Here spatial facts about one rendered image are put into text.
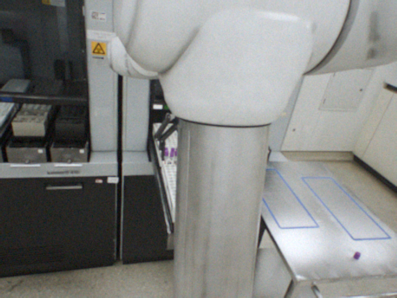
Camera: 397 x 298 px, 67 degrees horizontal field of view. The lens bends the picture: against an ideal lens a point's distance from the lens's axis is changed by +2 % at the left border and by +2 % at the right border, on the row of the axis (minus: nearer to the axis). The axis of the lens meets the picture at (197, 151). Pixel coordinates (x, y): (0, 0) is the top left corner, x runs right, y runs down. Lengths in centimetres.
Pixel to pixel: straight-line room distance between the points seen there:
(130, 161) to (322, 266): 86
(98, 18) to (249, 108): 102
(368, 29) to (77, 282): 173
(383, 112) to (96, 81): 280
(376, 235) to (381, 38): 92
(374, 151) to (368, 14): 318
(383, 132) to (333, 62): 309
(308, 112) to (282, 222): 215
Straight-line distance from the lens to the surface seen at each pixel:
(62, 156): 136
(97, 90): 131
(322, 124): 326
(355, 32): 34
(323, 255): 101
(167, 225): 95
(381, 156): 344
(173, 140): 130
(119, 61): 81
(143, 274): 185
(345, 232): 114
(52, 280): 189
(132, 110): 134
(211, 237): 32
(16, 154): 138
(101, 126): 137
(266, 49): 27
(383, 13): 34
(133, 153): 143
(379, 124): 347
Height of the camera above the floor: 147
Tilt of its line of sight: 29 degrees down
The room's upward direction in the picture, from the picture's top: 9 degrees clockwise
